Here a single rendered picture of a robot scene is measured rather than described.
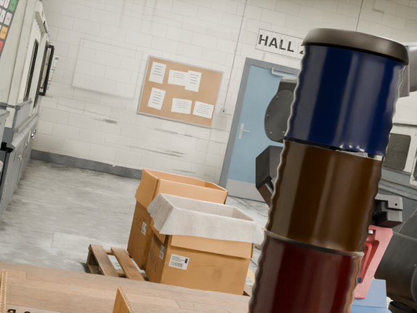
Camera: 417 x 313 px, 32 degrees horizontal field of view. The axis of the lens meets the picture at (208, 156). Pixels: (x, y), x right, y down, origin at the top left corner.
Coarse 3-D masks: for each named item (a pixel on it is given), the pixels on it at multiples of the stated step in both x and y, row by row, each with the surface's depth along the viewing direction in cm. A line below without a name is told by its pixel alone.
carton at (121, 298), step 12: (0, 288) 66; (120, 288) 74; (0, 300) 62; (120, 300) 71; (0, 312) 58; (12, 312) 72; (24, 312) 72; (36, 312) 72; (48, 312) 73; (60, 312) 73; (120, 312) 70; (132, 312) 66
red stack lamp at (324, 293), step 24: (264, 240) 27; (288, 240) 26; (264, 264) 26; (288, 264) 26; (312, 264) 25; (336, 264) 26; (360, 264) 27; (264, 288) 26; (288, 288) 26; (312, 288) 26; (336, 288) 26; (264, 312) 26; (288, 312) 26; (312, 312) 26; (336, 312) 26
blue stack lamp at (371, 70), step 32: (320, 64) 26; (352, 64) 25; (384, 64) 25; (320, 96) 25; (352, 96) 25; (384, 96) 25; (288, 128) 27; (320, 128) 25; (352, 128) 25; (384, 128) 26
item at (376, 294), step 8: (360, 280) 77; (376, 280) 77; (384, 280) 77; (376, 288) 77; (384, 288) 77; (368, 296) 76; (376, 296) 77; (384, 296) 77; (352, 304) 75; (360, 304) 76; (368, 304) 76; (376, 304) 76; (384, 304) 77; (352, 312) 73; (360, 312) 74; (368, 312) 74; (376, 312) 74; (384, 312) 75
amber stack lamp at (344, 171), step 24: (288, 144) 26; (288, 168) 26; (312, 168) 25; (336, 168) 25; (360, 168) 25; (288, 192) 26; (312, 192) 25; (336, 192) 25; (360, 192) 26; (288, 216) 26; (312, 216) 25; (336, 216) 25; (360, 216) 26; (312, 240) 25; (336, 240) 25; (360, 240) 26
